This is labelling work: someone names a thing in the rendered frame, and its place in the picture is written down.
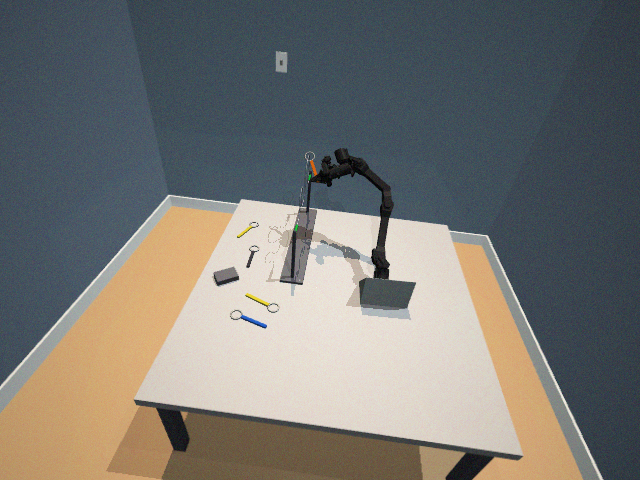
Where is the blue handle with grey loop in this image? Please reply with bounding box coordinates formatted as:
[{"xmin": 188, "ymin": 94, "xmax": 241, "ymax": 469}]
[{"xmin": 230, "ymin": 309, "xmax": 267, "ymax": 328}]

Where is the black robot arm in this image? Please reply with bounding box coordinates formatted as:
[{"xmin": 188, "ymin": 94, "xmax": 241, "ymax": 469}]
[{"xmin": 334, "ymin": 148, "xmax": 394, "ymax": 280}]

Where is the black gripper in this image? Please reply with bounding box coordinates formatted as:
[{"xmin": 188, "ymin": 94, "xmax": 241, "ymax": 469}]
[{"xmin": 310, "ymin": 162, "xmax": 342, "ymax": 187}]

